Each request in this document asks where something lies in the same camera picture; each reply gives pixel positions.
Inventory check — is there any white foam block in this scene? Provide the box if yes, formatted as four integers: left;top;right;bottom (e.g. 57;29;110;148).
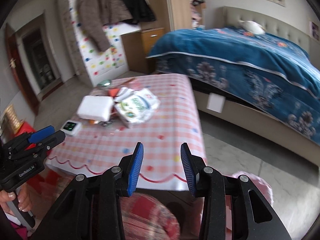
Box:
76;95;114;121

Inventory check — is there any white green tissue package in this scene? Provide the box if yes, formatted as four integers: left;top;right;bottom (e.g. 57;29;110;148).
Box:
114;87;161;128

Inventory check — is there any orange trash piece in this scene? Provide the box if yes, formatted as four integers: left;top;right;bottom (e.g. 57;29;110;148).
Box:
107;88;120;98

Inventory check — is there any pink lined trash bin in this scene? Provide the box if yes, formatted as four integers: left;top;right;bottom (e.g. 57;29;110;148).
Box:
224;174;273;239

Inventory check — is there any left hand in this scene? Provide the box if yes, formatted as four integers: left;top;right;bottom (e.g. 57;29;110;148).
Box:
0;183;33;215

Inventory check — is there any red plastic stool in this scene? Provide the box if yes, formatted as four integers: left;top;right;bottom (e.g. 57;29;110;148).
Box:
14;121;36;151

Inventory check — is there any white digital timer device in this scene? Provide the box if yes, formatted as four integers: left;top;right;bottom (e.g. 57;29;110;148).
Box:
61;120;82;137

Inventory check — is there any gold patterned cup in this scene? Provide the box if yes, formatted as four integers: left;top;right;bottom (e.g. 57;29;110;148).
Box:
4;104;23;134

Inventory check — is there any pink checkered tablecloth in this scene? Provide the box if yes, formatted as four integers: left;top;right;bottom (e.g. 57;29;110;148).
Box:
46;74;206;191

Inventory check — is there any red plaid left leg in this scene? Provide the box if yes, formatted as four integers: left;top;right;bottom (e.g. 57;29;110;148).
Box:
120;193;180;240

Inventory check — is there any white paper tag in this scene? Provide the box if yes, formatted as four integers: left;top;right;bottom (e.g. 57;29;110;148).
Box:
207;93;225;113

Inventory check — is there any dark red wooden door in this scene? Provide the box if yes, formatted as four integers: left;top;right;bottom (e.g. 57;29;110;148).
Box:
5;23;40;115

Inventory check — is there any round green tin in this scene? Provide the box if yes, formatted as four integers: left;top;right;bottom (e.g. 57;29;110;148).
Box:
97;80;112;89

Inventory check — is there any white polka dot cabinet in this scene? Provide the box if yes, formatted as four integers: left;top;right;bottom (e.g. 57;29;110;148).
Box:
67;0;141;87

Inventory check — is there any blue floral bedspread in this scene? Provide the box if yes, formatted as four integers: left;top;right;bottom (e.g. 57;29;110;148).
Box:
148;28;319;143

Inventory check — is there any wooden drawer nightstand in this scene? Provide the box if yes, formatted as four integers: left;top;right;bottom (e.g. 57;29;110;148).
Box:
121;28;164;74

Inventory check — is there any brown quilted jacket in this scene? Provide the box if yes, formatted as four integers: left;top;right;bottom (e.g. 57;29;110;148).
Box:
76;0;131;51

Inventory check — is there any white pillow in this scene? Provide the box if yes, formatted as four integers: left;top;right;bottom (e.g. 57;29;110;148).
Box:
238;20;265;35

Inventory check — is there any black jacket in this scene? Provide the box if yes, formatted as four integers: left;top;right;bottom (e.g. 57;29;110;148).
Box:
122;0;156;25

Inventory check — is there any wooden wardrobe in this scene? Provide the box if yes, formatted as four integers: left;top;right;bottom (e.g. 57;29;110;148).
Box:
166;0;206;31

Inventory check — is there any beige upholstered bed frame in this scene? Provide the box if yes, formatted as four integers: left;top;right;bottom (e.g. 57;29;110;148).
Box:
191;6;319;165

